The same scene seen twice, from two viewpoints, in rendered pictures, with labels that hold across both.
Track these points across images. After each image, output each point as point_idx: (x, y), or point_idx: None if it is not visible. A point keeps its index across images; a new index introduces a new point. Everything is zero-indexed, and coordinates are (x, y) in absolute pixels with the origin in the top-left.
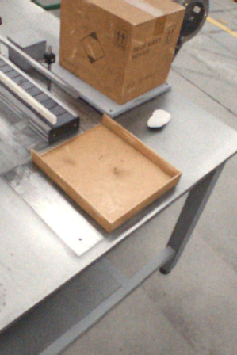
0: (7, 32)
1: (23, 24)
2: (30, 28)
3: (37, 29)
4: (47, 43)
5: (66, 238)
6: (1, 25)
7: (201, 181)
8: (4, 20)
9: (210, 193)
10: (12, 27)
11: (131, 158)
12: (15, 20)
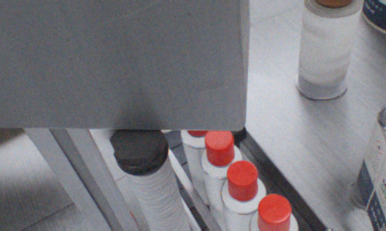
0: (54, 173)
1: (10, 206)
2: (1, 188)
3: None
4: None
5: None
6: (59, 201)
7: None
8: (45, 229)
9: None
10: (38, 194)
11: None
12: (20, 225)
